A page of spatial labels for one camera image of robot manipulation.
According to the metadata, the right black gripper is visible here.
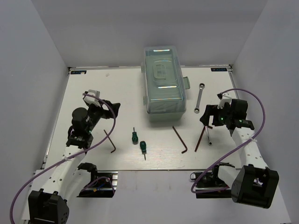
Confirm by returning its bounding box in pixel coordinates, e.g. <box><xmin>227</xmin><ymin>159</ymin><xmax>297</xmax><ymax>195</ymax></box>
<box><xmin>199</xmin><ymin>104</ymin><xmax>233</xmax><ymax>126</ymax></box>

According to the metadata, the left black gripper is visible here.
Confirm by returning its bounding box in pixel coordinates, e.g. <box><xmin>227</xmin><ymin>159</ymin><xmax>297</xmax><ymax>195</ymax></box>
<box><xmin>86</xmin><ymin>99</ymin><xmax>120</xmax><ymax>133</ymax></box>

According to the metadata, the large silver ratchet wrench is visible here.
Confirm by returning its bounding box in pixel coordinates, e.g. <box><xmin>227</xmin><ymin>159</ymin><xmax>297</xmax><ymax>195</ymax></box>
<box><xmin>194</xmin><ymin>83</ymin><xmax>205</xmax><ymax>114</ymax></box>

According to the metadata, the green stubby screwdriver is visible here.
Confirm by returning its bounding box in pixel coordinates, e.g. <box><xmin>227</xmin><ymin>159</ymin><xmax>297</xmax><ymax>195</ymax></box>
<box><xmin>131</xmin><ymin>127</ymin><xmax>138</xmax><ymax>144</ymax></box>
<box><xmin>140</xmin><ymin>141</ymin><xmax>147</xmax><ymax>160</ymax></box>

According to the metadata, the green toolbox with clear lid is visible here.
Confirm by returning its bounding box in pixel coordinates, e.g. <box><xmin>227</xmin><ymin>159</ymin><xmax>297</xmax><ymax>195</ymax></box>
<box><xmin>141</xmin><ymin>46</ymin><xmax>187</xmax><ymax>122</ymax></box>

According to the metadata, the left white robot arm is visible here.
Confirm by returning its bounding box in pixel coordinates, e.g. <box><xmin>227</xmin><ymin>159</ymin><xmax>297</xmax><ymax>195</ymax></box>
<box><xmin>28</xmin><ymin>96</ymin><xmax>121</xmax><ymax>224</ymax></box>

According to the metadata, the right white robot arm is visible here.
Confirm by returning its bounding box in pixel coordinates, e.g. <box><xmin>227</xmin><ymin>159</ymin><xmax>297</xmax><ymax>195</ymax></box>
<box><xmin>198</xmin><ymin>99</ymin><xmax>279</xmax><ymax>209</ymax></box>

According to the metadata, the right brown hex key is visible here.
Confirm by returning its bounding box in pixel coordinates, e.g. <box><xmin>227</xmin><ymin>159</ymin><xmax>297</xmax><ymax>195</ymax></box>
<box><xmin>194</xmin><ymin>126</ymin><xmax>213</xmax><ymax>152</ymax></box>

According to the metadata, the brown hex key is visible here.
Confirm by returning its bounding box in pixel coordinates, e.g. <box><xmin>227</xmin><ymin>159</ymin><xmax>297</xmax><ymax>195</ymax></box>
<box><xmin>103</xmin><ymin>129</ymin><xmax>116</xmax><ymax>153</ymax></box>
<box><xmin>194</xmin><ymin>126</ymin><xmax>213</xmax><ymax>152</ymax></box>
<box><xmin>172</xmin><ymin>126</ymin><xmax>188</xmax><ymax>154</ymax></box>

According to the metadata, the small silver wrench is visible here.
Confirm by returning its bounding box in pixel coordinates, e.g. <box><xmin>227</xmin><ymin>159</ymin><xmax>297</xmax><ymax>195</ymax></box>
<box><xmin>205</xmin><ymin>126</ymin><xmax>212</xmax><ymax>146</ymax></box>

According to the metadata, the left brown hex key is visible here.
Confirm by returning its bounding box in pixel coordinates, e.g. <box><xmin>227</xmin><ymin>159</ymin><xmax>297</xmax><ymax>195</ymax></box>
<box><xmin>103</xmin><ymin>129</ymin><xmax>116</xmax><ymax>153</ymax></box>

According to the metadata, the middle brown hex key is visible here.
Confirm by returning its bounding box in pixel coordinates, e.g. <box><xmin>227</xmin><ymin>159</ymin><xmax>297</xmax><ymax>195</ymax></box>
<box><xmin>172</xmin><ymin>126</ymin><xmax>188</xmax><ymax>154</ymax></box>

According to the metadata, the right blue table label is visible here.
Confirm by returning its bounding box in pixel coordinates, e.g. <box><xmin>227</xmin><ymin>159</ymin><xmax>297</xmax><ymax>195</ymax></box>
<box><xmin>211</xmin><ymin>68</ymin><xmax>227</xmax><ymax>72</ymax></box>

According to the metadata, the blue table label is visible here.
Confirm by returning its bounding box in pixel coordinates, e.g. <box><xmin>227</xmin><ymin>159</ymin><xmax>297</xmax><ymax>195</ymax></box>
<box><xmin>71</xmin><ymin>70</ymin><xmax>87</xmax><ymax>75</ymax></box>
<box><xmin>211</xmin><ymin>68</ymin><xmax>227</xmax><ymax>72</ymax></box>

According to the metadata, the left blue table label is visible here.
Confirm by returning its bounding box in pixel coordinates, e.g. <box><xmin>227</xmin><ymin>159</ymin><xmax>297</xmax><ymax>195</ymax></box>
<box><xmin>71</xmin><ymin>70</ymin><xmax>87</xmax><ymax>75</ymax></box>

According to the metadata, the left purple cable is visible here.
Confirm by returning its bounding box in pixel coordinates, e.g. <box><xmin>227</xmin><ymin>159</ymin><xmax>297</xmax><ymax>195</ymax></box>
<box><xmin>10</xmin><ymin>93</ymin><xmax>117</xmax><ymax>222</ymax></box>

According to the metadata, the purple cable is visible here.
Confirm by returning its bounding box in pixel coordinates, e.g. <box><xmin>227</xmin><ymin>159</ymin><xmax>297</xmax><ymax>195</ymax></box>
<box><xmin>10</xmin><ymin>93</ymin><xmax>117</xmax><ymax>222</ymax></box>
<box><xmin>191</xmin><ymin>88</ymin><xmax>266</xmax><ymax>193</ymax></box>

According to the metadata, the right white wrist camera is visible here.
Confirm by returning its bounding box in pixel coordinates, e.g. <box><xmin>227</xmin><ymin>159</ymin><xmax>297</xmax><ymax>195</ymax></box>
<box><xmin>217</xmin><ymin>92</ymin><xmax>232</xmax><ymax>109</ymax></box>

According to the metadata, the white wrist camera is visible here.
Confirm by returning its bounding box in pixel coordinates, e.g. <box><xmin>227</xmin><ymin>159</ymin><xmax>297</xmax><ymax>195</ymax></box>
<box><xmin>217</xmin><ymin>92</ymin><xmax>232</xmax><ymax>109</ymax></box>
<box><xmin>83</xmin><ymin>90</ymin><xmax>100</xmax><ymax>106</ymax></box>

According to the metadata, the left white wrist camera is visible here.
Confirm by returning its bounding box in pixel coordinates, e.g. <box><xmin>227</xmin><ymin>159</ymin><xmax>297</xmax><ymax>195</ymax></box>
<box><xmin>83</xmin><ymin>90</ymin><xmax>100</xmax><ymax>106</ymax></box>

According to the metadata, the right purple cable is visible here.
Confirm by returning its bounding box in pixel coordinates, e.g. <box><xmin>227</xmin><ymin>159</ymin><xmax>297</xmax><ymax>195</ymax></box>
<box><xmin>191</xmin><ymin>88</ymin><xmax>266</xmax><ymax>193</ymax></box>

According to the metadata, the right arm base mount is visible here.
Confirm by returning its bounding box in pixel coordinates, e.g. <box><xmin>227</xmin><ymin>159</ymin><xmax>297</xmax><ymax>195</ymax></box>
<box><xmin>196</xmin><ymin>162</ymin><xmax>235</xmax><ymax>199</ymax></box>

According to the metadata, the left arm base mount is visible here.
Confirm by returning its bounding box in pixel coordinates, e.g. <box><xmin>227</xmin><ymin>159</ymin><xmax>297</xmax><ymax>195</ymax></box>
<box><xmin>78</xmin><ymin>163</ymin><xmax>118</xmax><ymax>198</ymax></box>

